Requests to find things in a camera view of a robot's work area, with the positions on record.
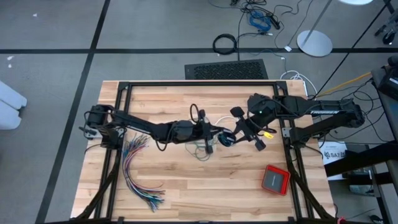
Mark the thin black pole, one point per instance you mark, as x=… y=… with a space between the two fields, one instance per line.
x=349 y=49

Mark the black equipment cart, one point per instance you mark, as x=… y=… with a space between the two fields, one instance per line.
x=390 y=84

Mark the black metal stand beam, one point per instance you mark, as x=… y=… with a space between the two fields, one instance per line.
x=357 y=158

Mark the white paper sign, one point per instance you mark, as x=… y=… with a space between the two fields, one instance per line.
x=332 y=154

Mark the white plastic furniture piece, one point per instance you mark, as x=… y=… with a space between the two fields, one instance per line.
x=9 y=105

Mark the black power strip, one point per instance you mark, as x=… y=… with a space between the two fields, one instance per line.
x=275 y=22

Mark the red tray with grey inside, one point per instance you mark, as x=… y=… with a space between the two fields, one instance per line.
x=275 y=180

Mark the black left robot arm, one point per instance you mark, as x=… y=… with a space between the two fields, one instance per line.
x=136 y=123

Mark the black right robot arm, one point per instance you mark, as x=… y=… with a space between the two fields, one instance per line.
x=329 y=109

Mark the white lamp base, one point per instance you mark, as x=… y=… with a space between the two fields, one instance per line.
x=314 y=43

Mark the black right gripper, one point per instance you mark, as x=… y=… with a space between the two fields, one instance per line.
x=247 y=129

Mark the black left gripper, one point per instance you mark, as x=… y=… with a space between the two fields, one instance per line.
x=186 y=132

